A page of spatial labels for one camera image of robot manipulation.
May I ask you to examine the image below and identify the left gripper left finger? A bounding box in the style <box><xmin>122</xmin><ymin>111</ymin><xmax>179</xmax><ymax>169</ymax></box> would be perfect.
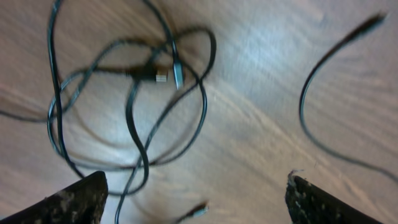
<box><xmin>1</xmin><ymin>171</ymin><xmax>108</xmax><ymax>224</ymax></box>

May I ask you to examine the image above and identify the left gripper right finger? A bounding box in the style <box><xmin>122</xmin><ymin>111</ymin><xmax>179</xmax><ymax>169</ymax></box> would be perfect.
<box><xmin>285</xmin><ymin>170</ymin><xmax>381</xmax><ymax>224</ymax></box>

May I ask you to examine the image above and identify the black usb cable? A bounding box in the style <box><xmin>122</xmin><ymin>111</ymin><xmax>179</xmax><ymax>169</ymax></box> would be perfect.
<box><xmin>0</xmin><ymin>26</ymin><xmax>218</xmax><ymax>224</ymax></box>

